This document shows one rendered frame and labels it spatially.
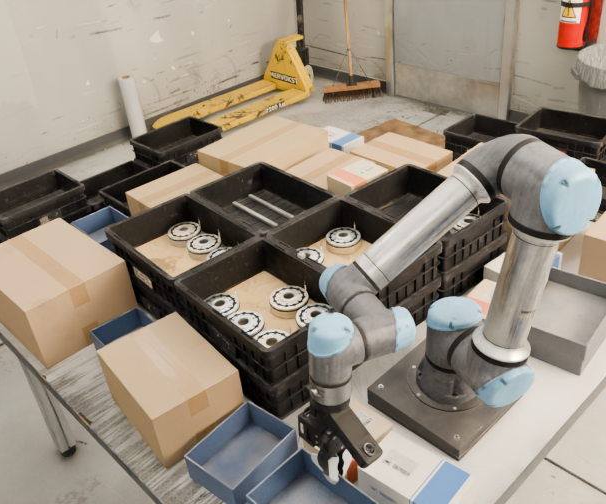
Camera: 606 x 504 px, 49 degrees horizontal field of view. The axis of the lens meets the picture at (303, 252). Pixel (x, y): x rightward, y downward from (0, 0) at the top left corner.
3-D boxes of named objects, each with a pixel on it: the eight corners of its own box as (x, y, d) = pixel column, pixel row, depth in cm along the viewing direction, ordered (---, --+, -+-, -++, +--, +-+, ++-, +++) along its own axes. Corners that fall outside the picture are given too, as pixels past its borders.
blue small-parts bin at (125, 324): (178, 357, 180) (173, 337, 176) (129, 385, 173) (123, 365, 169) (142, 325, 194) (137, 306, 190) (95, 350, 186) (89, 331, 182)
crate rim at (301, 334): (364, 301, 160) (364, 293, 159) (267, 362, 145) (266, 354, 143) (264, 242, 187) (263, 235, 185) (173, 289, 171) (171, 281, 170)
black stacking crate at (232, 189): (342, 229, 207) (340, 197, 201) (268, 270, 192) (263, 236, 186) (265, 191, 234) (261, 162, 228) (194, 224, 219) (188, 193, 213)
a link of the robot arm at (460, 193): (497, 103, 125) (303, 275, 126) (538, 125, 117) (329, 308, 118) (515, 143, 133) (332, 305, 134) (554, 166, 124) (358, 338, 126)
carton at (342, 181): (363, 178, 226) (362, 158, 222) (388, 189, 218) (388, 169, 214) (328, 195, 219) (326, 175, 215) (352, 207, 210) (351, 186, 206)
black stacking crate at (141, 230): (267, 270, 192) (262, 237, 186) (180, 317, 177) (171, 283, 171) (193, 224, 218) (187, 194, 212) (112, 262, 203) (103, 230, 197)
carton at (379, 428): (354, 420, 156) (353, 397, 152) (393, 447, 148) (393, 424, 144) (305, 460, 147) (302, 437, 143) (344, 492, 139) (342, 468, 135)
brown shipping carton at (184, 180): (203, 200, 256) (196, 162, 247) (237, 218, 241) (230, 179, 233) (135, 231, 240) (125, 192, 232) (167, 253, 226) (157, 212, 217)
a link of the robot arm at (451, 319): (457, 326, 158) (461, 282, 150) (493, 362, 148) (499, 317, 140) (414, 343, 154) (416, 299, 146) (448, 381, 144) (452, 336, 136)
